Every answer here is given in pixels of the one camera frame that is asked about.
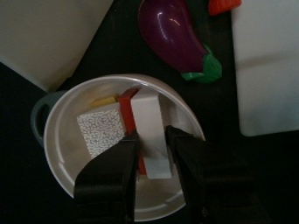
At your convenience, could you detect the orange ridged toy food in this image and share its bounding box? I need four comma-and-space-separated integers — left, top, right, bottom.
208, 0, 243, 16

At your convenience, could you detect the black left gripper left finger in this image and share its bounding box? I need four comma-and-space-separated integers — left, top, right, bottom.
72, 130, 140, 224

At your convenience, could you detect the white bowl with grey handle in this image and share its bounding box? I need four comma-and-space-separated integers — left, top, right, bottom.
30, 73, 207, 222

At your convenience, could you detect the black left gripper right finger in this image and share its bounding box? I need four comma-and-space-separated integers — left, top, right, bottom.
164, 125, 274, 224

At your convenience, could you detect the speckled white yellow sushi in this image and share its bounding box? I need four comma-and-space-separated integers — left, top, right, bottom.
76, 95, 130, 160

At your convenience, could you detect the purple toy eggplant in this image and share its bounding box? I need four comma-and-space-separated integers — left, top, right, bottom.
138, 0, 224, 85

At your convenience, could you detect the white cutting board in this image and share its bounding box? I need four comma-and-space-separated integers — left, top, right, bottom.
230, 0, 299, 137
0, 0, 115, 94

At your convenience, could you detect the white rectangular block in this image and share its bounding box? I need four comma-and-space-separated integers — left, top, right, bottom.
116, 87, 174, 179

